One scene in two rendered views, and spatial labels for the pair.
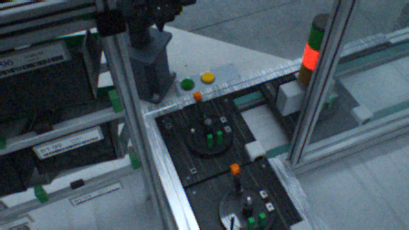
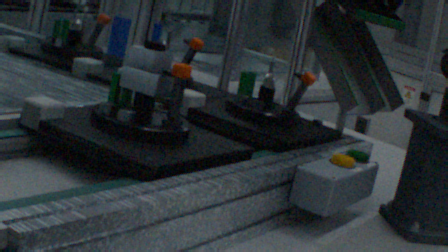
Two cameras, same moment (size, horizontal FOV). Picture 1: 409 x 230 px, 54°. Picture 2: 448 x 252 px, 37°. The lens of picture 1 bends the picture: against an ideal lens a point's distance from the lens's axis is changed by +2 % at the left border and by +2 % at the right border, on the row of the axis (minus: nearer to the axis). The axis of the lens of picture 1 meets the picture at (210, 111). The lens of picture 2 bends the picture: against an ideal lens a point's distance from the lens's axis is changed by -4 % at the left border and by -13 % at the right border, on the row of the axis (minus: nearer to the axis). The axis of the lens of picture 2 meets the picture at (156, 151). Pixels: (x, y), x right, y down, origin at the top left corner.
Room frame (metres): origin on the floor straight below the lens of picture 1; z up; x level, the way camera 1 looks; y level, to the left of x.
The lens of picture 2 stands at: (1.59, -0.81, 1.21)
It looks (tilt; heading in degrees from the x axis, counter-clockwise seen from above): 15 degrees down; 148
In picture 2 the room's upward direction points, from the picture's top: 11 degrees clockwise
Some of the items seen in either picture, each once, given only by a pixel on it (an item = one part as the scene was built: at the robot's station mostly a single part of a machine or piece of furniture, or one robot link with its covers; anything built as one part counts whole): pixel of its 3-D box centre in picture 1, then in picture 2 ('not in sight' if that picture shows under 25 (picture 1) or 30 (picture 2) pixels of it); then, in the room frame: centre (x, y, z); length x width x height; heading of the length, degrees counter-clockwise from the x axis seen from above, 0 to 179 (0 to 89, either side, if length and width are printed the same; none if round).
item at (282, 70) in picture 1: (267, 84); (245, 196); (0.86, -0.19, 0.91); 0.89 x 0.06 x 0.11; 112
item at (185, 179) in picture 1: (208, 128); (266, 93); (0.61, 0.01, 1.01); 0.24 x 0.24 x 0.13; 22
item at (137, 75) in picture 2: not in sight; (145, 64); (0.73, -0.31, 1.06); 0.08 x 0.04 x 0.07; 23
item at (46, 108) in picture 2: not in sight; (41, 114); (0.69, -0.44, 0.97); 0.05 x 0.05 x 0.04; 22
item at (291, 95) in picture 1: (312, 67); not in sight; (0.57, -0.22, 1.29); 0.12 x 0.05 x 0.25; 112
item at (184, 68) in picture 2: not in sight; (173, 90); (0.78, -0.29, 1.04); 0.04 x 0.02 x 0.08; 22
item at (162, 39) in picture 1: (145, 64); (438, 178); (0.91, 0.21, 0.96); 0.15 x 0.15 x 0.20; 67
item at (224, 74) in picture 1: (207, 85); (337, 181); (0.84, 0.01, 0.93); 0.21 x 0.07 x 0.06; 112
